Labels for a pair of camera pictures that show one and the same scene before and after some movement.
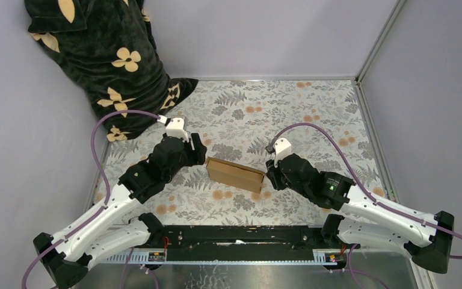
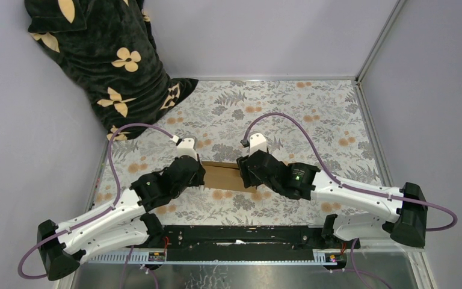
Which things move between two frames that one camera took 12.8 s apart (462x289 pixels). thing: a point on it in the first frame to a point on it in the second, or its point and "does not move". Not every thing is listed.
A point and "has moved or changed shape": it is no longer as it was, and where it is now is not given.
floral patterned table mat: (242, 124) does not move
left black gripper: (197, 157) to (200, 178)
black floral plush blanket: (109, 45) does not move
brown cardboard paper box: (245, 177) has moved or changed shape
